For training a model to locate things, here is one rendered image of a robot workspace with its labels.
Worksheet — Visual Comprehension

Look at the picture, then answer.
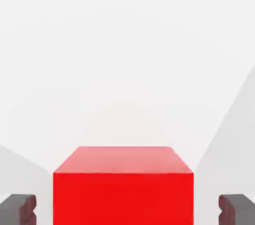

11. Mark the small red cube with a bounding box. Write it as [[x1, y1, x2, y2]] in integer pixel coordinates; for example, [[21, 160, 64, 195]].
[[53, 146, 194, 225]]

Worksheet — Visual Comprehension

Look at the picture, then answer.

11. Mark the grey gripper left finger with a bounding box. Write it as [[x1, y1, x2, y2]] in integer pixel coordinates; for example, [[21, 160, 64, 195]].
[[0, 194, 37, 225]]

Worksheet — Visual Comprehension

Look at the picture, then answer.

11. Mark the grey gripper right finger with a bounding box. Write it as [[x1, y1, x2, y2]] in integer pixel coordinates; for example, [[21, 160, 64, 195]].
[[218, 194, 255, 225]]

